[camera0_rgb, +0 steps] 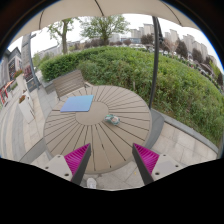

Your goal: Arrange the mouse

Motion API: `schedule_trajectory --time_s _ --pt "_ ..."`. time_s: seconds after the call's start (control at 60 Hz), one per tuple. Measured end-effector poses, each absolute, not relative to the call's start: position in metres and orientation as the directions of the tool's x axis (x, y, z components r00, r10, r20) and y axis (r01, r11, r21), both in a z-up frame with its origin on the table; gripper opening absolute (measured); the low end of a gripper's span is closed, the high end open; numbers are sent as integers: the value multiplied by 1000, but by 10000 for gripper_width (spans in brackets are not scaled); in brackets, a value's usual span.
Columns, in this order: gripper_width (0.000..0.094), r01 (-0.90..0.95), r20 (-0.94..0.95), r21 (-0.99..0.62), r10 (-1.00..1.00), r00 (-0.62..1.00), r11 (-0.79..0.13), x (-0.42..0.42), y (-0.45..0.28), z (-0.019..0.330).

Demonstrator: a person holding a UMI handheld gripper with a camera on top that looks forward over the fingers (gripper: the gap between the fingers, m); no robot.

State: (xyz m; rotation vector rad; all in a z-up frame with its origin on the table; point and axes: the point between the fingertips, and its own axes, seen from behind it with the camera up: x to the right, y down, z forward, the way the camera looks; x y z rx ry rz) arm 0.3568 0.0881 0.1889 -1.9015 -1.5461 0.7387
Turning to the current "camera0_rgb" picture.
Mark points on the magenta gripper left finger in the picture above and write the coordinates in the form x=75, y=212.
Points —
x=72, y=166

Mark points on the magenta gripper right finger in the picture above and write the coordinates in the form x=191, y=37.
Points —
x=153, y=166

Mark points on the blue mouse pad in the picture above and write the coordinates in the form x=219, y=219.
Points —
x=77, y=104

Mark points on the white shoe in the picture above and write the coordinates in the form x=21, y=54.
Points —
x=91, y=183

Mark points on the curved grey bench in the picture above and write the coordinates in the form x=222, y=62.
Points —
x=177, y=140

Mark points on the round wooden slat table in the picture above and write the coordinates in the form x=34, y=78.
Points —
x=111, y=145

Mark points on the green hedge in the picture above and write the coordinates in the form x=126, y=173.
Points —
x=181, y=92

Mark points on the wooden slat chair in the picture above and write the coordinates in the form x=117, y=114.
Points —
x=69, y=82

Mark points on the white planter box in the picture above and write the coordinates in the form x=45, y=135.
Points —
x=26, y=108

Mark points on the dark umbrella pole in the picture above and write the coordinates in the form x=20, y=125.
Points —
x=156, y=57

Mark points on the beige patio umbrella canopy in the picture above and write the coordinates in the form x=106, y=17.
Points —
x=26, y=16

